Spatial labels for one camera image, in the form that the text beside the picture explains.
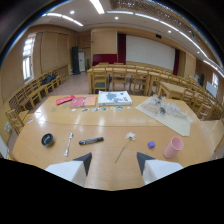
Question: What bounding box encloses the red-yellow book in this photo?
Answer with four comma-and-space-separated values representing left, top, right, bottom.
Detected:
69, 96, 87, 109

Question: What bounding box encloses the orange thin book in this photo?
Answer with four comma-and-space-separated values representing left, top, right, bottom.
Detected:
83, 95, 97, 108

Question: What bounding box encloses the white grey patterned book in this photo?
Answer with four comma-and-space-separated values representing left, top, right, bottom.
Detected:
97, 90, 133, 107

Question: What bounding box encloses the pink plastic cup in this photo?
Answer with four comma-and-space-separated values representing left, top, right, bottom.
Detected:
163, 136, 185, 160

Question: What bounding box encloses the black marker pen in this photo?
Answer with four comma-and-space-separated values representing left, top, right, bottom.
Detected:
78, 136, 105, 146

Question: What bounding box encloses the black round lid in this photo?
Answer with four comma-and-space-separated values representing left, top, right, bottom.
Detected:
41, 133, 55, 148

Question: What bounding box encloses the white artificial flower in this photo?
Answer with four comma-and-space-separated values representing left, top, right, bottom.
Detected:
114, 132, 137, 164

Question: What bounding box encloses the large beige printed sheet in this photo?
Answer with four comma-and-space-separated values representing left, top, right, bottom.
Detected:
135, 95, 193, 138

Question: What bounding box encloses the red flat packet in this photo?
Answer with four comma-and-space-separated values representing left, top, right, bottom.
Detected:
55, 94, 76, 106

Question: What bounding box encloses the wooden classroom table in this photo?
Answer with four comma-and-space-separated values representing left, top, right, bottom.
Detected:
86, 66, 152, 94
157, 81, 188, 101

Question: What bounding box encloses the wooden chair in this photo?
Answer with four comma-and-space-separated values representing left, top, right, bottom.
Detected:
92, 67, 108, 95
130, 68, 150, 97
111, 66, 128, 92

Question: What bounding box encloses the black bag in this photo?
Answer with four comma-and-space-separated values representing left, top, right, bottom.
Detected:
41, 73, 58, 86

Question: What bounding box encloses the white projection screen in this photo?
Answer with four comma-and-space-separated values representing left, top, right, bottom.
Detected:
125, 34, 176, 72

